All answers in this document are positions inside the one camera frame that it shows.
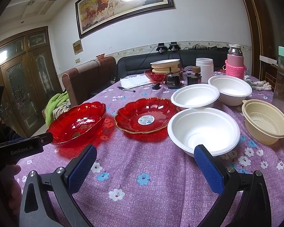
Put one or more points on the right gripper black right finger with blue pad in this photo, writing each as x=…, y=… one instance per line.
x=254, y=206

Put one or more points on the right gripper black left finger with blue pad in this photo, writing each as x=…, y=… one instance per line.
x=36, y=207

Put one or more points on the red scalloped plate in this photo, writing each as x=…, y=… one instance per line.
x=78, y=125

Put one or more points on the white foam bowl front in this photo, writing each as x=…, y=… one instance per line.
x=213, y=128

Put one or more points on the white foam bowl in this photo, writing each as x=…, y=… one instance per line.
x=195, y=96
x=232, y=89
x=213, y=128

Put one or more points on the beige plastic bowl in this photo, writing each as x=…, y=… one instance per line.
x=263, y=121

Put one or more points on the white foam bowl back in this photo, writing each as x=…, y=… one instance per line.
x=232, y=89

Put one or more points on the red gold-rimmed plate with label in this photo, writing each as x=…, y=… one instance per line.
x=146, y=115

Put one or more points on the stack of beige paper bowls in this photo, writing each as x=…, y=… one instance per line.
x=166, y=66

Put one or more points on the person's hand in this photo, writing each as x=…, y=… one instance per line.
x=10, y=195

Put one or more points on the green cloth pile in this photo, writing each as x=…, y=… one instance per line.
x=56, y=101

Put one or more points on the wooden glass door cabinet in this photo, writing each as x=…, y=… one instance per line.
x=30, y=80

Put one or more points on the brown armchair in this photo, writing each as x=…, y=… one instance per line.
x=88, y=79

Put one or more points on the white work gloves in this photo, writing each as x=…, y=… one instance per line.
x=258, y=85

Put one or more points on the dark bottle with cork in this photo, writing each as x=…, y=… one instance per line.
x=195, y=77

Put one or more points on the pink thermos with knit sleeve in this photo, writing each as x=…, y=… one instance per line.
x=235, y=62

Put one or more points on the black round jar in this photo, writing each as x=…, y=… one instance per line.
x=173, y=80

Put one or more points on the white plastic jar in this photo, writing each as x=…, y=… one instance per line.
x=207, y=68

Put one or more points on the white paper sheet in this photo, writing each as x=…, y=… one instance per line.
x=134, y=81

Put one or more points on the black clip on table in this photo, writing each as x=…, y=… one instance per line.
x=156, y=86

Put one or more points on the framed horse painting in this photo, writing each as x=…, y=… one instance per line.
x=92, y=15

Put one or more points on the small yellow wall picture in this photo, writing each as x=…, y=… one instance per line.
x=77, y=47

